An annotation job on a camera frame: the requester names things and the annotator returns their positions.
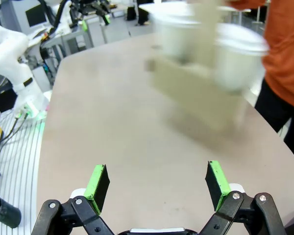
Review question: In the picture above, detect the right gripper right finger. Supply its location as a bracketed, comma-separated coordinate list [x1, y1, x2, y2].
[198, 160, 285, 235]

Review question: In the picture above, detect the white paper cup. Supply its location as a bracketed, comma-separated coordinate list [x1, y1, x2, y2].
[152, 14, 203, 61]
[213, 23, 270, 93]

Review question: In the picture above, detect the black plastic cylinder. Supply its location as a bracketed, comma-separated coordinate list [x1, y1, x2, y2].
[0, 195, 23, 229]

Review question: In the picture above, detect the white plastic cup lid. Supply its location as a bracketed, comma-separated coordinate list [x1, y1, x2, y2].
[216, 23, 270, 56]

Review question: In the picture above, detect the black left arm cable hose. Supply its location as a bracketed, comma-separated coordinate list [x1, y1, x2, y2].
[38, 0, 71, 40]

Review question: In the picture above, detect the person in orange hoodie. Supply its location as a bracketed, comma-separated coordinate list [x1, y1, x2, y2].
[225, 0, 294, 159]

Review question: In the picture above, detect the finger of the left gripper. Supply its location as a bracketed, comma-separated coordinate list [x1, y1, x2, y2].
[79, 12, 89, 32]
[98, 9, 112, 26]

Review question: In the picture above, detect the grey base cable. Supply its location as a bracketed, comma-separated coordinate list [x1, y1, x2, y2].
[0, 111, 30, 159]

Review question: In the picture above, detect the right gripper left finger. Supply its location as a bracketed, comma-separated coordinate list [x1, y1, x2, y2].
[31, 164, 115, 235]

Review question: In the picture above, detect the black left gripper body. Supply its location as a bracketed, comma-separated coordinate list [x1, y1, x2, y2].
[72, 0, 111, 16]

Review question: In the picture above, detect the brown cardboard cup carrier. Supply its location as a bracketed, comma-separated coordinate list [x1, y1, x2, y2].
[145, 0, 248, 132]

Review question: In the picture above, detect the computer monitor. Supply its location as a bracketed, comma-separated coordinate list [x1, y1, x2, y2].
[24, 3, 49, 28]

